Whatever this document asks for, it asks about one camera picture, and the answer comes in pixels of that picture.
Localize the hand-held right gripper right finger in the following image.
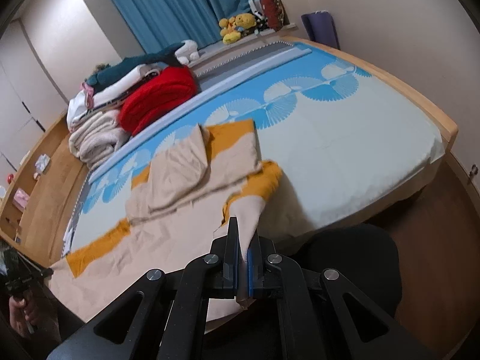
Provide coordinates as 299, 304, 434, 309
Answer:
245, 230, 439, 360

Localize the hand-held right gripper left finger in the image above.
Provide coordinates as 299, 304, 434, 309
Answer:
47, 217, 241, 360

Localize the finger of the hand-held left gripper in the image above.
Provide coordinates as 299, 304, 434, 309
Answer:
22, 257, 55, 280

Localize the beige and mustard hooded jacket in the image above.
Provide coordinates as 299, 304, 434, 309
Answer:
49, 118, 284, 323

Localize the person's left hand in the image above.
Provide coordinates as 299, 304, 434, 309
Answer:
7, 295, 40, 340

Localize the pink box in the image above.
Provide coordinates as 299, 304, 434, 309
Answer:
13, 189, 31, 209

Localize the person's black trouser leg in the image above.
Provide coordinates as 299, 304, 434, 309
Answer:
300, 224, 403, 319

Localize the cream folded blanket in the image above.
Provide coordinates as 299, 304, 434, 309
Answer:
69, 110, 130, 169

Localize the blue patterned bed sheet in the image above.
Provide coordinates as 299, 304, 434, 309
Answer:
62, 37, 449, 323

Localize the pink and white cloth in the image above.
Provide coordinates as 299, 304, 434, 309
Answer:
67, 82, 94, 134

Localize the red folded blanket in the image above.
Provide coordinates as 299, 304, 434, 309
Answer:
119, 65, 199, 136

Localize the white wardrobe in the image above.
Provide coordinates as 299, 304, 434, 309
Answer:
0, 19, 57, 173

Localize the white folded quilt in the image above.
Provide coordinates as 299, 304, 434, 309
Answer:
92, 64, 166, 106

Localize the white plush toy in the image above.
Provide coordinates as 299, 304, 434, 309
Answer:
174, 39, 201, 66

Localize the dark teal shark plush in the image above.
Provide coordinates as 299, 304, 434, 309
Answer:
84, 43, 188, 85

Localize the yellow plush toy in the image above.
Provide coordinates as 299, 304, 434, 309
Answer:
234, 13, 259, 38
219, 17, 242, 45

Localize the purple rolled mat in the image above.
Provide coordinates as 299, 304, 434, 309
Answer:
301, 10, 341, 50

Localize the dark red bag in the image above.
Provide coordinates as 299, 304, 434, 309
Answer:
260, 0, 287, 31

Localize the blue curtain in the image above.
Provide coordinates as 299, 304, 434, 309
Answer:
102, 0, 269, 55

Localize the wooden bed frame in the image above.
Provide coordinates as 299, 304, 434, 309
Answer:
0, 37, 459, 325

